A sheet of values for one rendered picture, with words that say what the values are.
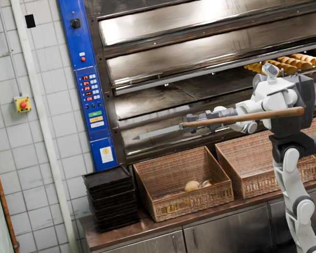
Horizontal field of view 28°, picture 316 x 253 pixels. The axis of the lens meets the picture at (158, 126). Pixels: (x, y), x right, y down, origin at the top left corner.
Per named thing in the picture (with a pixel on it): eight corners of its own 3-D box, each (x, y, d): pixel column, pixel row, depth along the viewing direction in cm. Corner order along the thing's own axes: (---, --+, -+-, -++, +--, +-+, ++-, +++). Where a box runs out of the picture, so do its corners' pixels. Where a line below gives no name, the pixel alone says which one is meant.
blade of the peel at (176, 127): (223, 118, 396) (222, 113, 396) (140, 139, 385) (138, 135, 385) (208, 120, 431) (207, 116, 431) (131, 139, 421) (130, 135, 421)
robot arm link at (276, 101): (253, 121, 330) (275, 114, 313) (246, 102, 330) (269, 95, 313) (268, 116, 335) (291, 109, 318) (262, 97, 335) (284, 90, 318)
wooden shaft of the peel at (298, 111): (306, 114, 214) (304, 105, 214) (298, 116, 214) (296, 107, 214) (187, 127, 382) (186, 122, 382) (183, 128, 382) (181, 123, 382)
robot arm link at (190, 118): (194, 133, 387) (212, 129, 382) (189, 135, 378) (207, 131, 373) (189, 113, 387) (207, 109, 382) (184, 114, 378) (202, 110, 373)
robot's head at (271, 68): (276, 69, 365) (268, 60, 362) (282, 71, 356) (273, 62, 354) (269, 77, 365) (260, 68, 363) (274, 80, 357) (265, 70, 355)
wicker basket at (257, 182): (218, 178, 463) (212, 143, 456) (288, 160, 474) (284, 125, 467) (244, 201, 417) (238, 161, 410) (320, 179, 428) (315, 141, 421)
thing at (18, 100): (16, 111, 417) (13, 97, 414) (31, 108, 419) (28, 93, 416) (17, 114, 410) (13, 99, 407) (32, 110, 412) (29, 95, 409)
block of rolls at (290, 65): (242, 68, 532) (241, 61, 530) (293, 56, 541) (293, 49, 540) (273, 79, 474) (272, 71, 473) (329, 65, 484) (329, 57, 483)
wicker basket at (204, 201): (138, 199, 453) (131, 163, 446) (211, 179, 464) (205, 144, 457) (155, 224, 407) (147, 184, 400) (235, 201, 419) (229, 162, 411)
